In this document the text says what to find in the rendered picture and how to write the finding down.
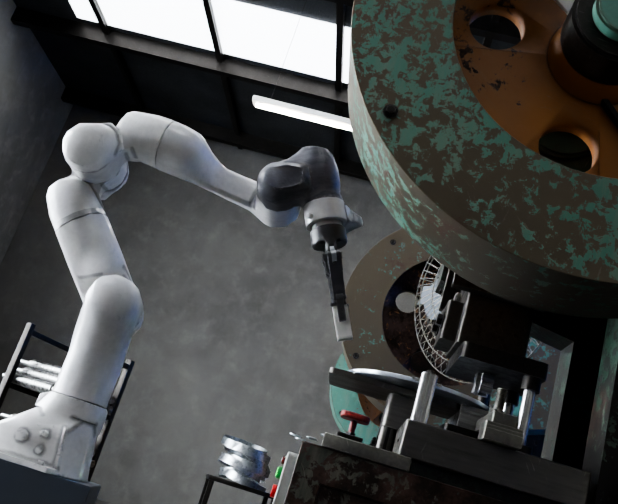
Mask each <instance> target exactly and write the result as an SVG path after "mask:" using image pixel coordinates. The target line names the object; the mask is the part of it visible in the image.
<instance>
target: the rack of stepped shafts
mask: <svg viewBox="0 0 618 504"><path fill-rule="evenodd" d="M35 326H36V325H34V324H32V323H28V322H27V325H26V327H25V329H24V331H23V334H22V336H21V338H20V341H19V343H18V345H17V348H16V350H15V352H14V355H13V357H12V359H11V362H10V364H9V366H8V368H7V371H6V373H3V375H2V377H3V380H2V382H1V385H0V408H1V406H2V403H3V401H4V399H5V396H6V394H7V392H8V389H9V388H10V389H13V390H16V391H19V392H21V393H24V394H27V395H30V396H32V397H35V398H38V397H39V395H40V393H45V392H50V391H52V390H53V387H54V385H55V383H56V380H57V378H58V375H59V373H60V371H61V368H62V367H61V366H57V365H53V364H49V363H46V362H42V361H38V360H34V359H32V360H30V361H28V360H24V359H22V357H23V354H24V352H25V350H26V347H27V345H28V343H29V340H30V338H31V336H33V337H35V338H37V339H39V340H42V341H44V342H46V343H48V344H50V345H52V346H55V347H57V348H59V349H61V350H63V351H65V352H69V348H70V347H68V346H66V345H64V344H62V343H60V342H57V341H55V340H53V339H51V338H49V337H47V336H45V335H43V334H41V333H38V332H36V331H34V329H35ZM134 363H135V362H134V361H132V360H129V359H127V361H126V363H125V362H124V364H123V367H122V368H124V369H123V372H122V374H121V377H120V380H119V382H118V385H117V387H116V390H115V393H114V395H113V397H112V396H111V398H110V400H109V403H110V406H108V405H107V408H106V409H107V411H108V413H107V417H106V420H105V422H104V425H103V427H102V430H101V432H100V435H99V436H98V437H97V441H96V445H95V449H94V453H93V457H92V461H91V465H90V470H89V476H88V481H89V482H90V480H91V477H92V474H93V472H94V469H95V467H96V464H97V461H98V459H99V456H100V453H101V451H102V448H103V445H104V443H105V440H106V437H107V435H108V432H109V429H110V427H111V424H112V421H113V419H114V416H115V413H116V411H117V408H118V406H119V403H120V400H121V398H122V395H123V392H124V390H125V387H126V384H127V382H128V379H129V376H130V374H131V371H132V368H133V366H134ZM19 364H23V365H27V366H28V367H25V368H24V369H23V368H20V367H18V366H19ZM16 372H18V373H19V374H17V373H16ZM20 374H22V375H20ZM11 382H12V383H11ZM16 384H17V385H16ZM19 385H20V386H19ZM22 386H23V387H22ZM24 387H25V388H24ZM27 388H28V389H27ZM30 389H31V390H30ZM32 390H33V391H32ZM35 391H37V392H35ZM38 392H39V393H38ZM52 392H53V391H52ZM14 415H16V413H13V414H11V415H10V414H7V413H3V412H2V413H1V414H0V417H1V418H5V419H6V418H8V417H11V416H14Z"/></svg>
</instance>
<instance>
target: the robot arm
mask: <svg viewBox="0 0 618 504"><path fill-rule="evenodd" d="M62 150H63V153H64V157H65V160H66V162H67V163H68V164H69V165H70V167H71V169H72V174H71V175H70V176H69V177H66V178H63V179H59V180H58V181H56V182H55V183H54V184H52V185H51V186H50V187H49V189H48V192H47V195H46V199H47V205H48V211H49V216H50V219H51V222H52V224H53V227H54V230H55V232H56V235H57V238H58V241H59V243H60V246H61V249H62V251H63V254H64V256H65V259H66V262H67V264H68V267H69V269H70V272H71V274H72V277H73V279H74V282H75V284H76V287H77V289H78V291H79V294H80V296H81V299H82V301H83V306H82V309H81V312H80V314H79V317H78V320H77V323H76V326H75V330H74V333H73V337H72V340H71V344H70V348H69V352H68V354H67V356H66V359H65V361H64V364H63V366H62V368H61V371H60V373H59V375H58V378H57V380H56V383H55V385H54V387H53V390H52V391H53V392H52V391H50V392H45V393H40V395H39V397H38V399H37V401H36V404H35V405H36V406H37V407H35V408H32V409H30V410H27V411H24V412H22V413H19V414H16V415H14V416H11V417H8V418H6V419H3V420H1V421H0V458H1V459H4V460H7V461H10V462H13V463H17V464H20V465H23V466H26V467H29V468H32V469H35V470H38V471H41V472H44V473H48V474H53V475H57V476H61V477H65V478H69V479H73V480H77V481H82V482H88V476H89V470H90V465H91V461H92V457H93V453H94V449H95V445H96V441H97V437H98V436H99V435H100V432H101V430H102V427H103V425H104V422H105V420H106V417H107V413H108V411H107V409H106V408H107V405H108V403H109V400H110V398H111V395H112V393H113V390H114V388H115V385H116V383H117V380H118V378H119V375H120V373H121V370H122V367H123V364H124V360H125V357H126V354H127V351H128V348H129V344H130V341H131V338H132V336H134V334H135V333H136V332H137V331H138V330H139V329H140V328H141V325H142V323H143V320H144V310H143V303H142V299H141V295H140V292H139V289H138V288H137V287H136V286H135V284H134V283H133V281H132V278H131V276H130V273H129V270H128V268H127V265H126V262H125V260H124V257H123V254H122V251H121V249H120V247H119V244H118V242H117V239H116V237H115V234H114V232H113V229H112V227H111V224H110V222H109V219H108V217H107V216H106V212H105V210H104V207H103V204H102V201H101V200H106V199H107V198H108V197H109V196H110V195H111V194H113V193H114V192H116V191H118V190H119V189H121V187H122V186H123V185H124V184H125V183H126V181H127V178H128V175H129V167H128V161H133V162H142V163H144V164H146V165H149V166H151V167H153V168H156V169H158V170H159V171H162V172H165V173H167V174H170V175H172V176H175V177H178V178H180V179H183V180H185V181H188V182H190V183H193V184H195V185H197V186H199V187H202V188H204V189H206V190H208V191H210V192H212V193H214V194H216V195H218V196H220V197H222V198H224V199H226V200H228V201H231V202H233V203H235V204H237V205H239V206H241V207H243V208H245V209H247V210H249V211H251V212H252V213H253V214H254V215H255V216H256V217H257V218H258V219H259V220H260V221H261V222H263V223H264V224H266V225H267V226H269V227H286V226H288V225H289V224H291V223H292V222H293V221H295V220H296V219H297V218H298V215H299V212H300V210H301V207H302V209H303V213H304V218H305V224H306V230H308V231H311V232H310V238H311V244H312V248H313V249H314V250H316V251H322V252H325V254H322V257H323V258H322V262H323V266H324V268H325V274H326V278H327V279H328V285H329V290H330V296H331V301H332V303H330V307H331V306H332V309H333V315H334V322H335V328H336V334H337V341H345V340H352V338H353V336H352V330H351V324H350V318H349V312H348V307H349V304H346V303H347V302H346V297H347V296H346V293H345V287H344V280H343V273H342V272H343V266H342V253H341V252H340V250H338V249H340V248H342V247H344V246H345V245H346V244H347V235H346V233H348V232H350V231H352V230H354V229H357V228H359V227H361V226H362V225H363V221H362V218H361V217H360V216H359V215H357V214H356V213H355V212H353V211H352V210H351V209H350V208H349V207H348V206H347V205H344V201H343V198H342V196H341V194H340V177H339V171H338V168H337V165H336V162H335V159H334V157H333V154H332V153H331V152H330V151H329V150H328V149H326V148H323V147H319V146H306V147H303V148H302V149H300V150H299V151H298V152H297V153H296V154H294V155H293V156H291V157H290V158H288V159H286V160H283V161H280V162H274V163H270V164H268V165H266V166H265V167H264V168H263V169H262V170H261V171H260V173H259V175H258V177H257V182H256V181H254V180H252V179H249V178H247V177H245V176H242V175H240V174H238V173H235V172H233V171H231V170H228V169H227V168H226V167H224V166H223V165H222V164H221V163H220V162H219V160H218V159H217V158H216V156H215V155H214V154H213V153H212V151H211V149H210V147H209V146H208V144H207V142H206V141H205V139H204V138H203V136H202V135H201V134H200V133H198V132H196V131H195V130H193V129H191V128H190V127H188V126H186V125H183V124H181V123H179V122H175V121H174V120H171V119H168V118H165V117H162V116H159V115H153V114H147V113H142V112H136V111H132V112H129V113H126V114H125V116H124V117H123V118H122V119H121V120H120V122H119V123H118V124H117V126H116V127H115V126H114V125H113V124H112V123H101V124H99V123H79V124H77V125H76V126H74V127H73V128H71V129H70V130H68V131H67V133H66V135H65V136H64V138H63V146H62Z"/></svg>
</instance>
